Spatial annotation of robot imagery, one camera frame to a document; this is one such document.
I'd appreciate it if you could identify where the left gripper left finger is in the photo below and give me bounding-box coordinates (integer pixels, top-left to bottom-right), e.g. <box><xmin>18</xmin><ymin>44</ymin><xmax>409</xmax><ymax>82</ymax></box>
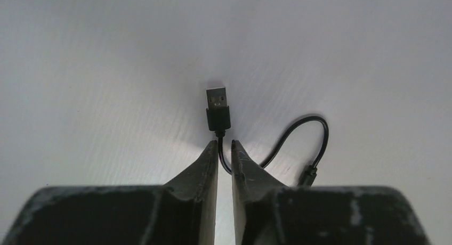
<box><xmin>3</xmin><ymin>141</ymin><xmax>219</xmax><ymax>244</ymax></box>

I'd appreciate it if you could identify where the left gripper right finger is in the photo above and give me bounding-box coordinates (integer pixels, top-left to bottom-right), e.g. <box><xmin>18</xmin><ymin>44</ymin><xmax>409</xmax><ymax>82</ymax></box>
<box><xmin>231</xmin><ymin>141</ymin><xmax>430</xmax><ymax>244</ymax></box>

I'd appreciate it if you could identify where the short black usb cable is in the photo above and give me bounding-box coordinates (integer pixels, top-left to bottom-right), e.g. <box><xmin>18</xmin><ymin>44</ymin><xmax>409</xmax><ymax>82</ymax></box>
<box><xmin>206</xmin><ymin>86</ymin><xmax>330</xmax><ymax>187</ymax></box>

